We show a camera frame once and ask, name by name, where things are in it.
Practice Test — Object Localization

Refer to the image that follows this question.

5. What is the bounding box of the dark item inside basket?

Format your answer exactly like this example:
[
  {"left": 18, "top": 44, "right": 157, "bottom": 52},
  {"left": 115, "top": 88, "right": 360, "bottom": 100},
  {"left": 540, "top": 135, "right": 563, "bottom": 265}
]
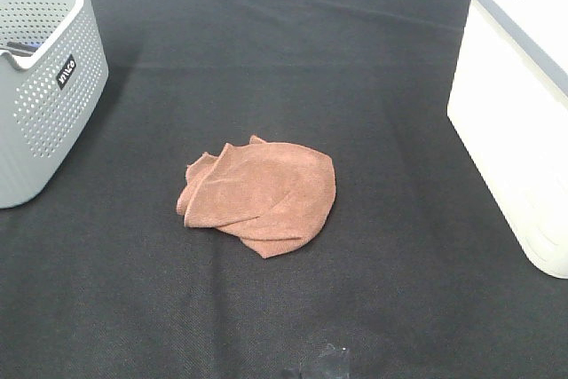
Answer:
[{"left": 1, "top": 41, "right": 39, "bottom": 57}]

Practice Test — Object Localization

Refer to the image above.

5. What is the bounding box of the brown microfibre towel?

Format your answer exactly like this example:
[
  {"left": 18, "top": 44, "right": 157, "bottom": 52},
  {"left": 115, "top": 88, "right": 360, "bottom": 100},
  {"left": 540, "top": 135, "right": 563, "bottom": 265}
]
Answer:
[{"left": 176, "top": 136, "right": 336, "bottom": 258}]

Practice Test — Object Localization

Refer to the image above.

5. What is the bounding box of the black table cloth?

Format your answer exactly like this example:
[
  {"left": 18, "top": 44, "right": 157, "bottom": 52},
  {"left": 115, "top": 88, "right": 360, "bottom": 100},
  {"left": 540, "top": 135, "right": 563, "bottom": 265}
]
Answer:
[{"left": 1, "top": 0, "right": 567, "bottom": 378}]

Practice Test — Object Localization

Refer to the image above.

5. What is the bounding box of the grey perforated plastic basket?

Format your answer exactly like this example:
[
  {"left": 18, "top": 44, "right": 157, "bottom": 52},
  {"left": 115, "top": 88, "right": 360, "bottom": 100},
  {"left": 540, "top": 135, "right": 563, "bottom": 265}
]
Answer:
[{"left": 1, "top": 0, "right": 108, "bottom": 209}]

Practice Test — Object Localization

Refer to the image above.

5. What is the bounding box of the white storage box grey rim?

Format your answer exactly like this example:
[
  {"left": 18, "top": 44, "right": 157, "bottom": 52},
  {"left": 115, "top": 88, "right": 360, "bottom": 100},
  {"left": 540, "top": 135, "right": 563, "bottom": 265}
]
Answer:
[{"left": 447, "top": 0, "right": 567, "bottom": 279}]

